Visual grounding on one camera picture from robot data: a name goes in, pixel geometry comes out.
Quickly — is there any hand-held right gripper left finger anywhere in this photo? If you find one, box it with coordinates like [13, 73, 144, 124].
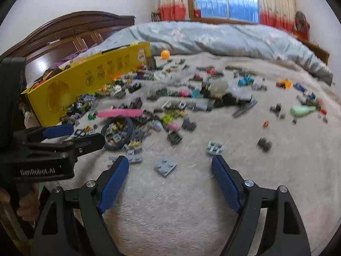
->
[30, 155, 130, 256]

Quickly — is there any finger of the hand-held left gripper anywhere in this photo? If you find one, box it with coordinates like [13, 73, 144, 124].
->
[25, 133, 105, 163]
[12, 124, 75, 146]

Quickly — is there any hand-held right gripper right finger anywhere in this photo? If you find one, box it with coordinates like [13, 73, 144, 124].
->
[211, 155, 312, 256]

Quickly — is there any yellow cardboard box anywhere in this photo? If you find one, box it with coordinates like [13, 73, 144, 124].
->
[21, 41, 152, 127]

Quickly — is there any person's left hand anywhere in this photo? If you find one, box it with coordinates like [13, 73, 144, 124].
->
[16, 185, 42, 222]

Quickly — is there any pink long brick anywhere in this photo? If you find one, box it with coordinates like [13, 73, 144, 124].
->
[97, 108, 143, 118]

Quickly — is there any beige fleece blanket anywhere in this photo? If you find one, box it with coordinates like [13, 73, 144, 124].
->
[35, 52, 341, 256]

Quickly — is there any purple cloth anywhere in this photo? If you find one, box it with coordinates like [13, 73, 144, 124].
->
[51, 48, 103, 70]

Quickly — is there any pile of toy bricks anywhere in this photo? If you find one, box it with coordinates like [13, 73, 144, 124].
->
[61, 57, 329, 178]

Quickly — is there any dark wooden headboard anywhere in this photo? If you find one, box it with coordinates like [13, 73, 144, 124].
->
[0, 12, 136, 67]

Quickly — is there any mint green toy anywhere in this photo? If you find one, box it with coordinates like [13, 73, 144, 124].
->
[290, 105, 317, 118]

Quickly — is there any blue floral duvet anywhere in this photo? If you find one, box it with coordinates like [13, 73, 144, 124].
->
[92, 21, 334, 86]

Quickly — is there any cream red curtain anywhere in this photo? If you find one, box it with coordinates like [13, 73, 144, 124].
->
[159, 0, 191, 22]
[254, 0, 297, 31]

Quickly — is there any red standing fan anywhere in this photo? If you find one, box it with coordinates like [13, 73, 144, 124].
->
[294, 11, 311, 40]

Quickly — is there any window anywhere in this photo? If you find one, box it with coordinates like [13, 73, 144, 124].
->
[186, 0, 263, 24]

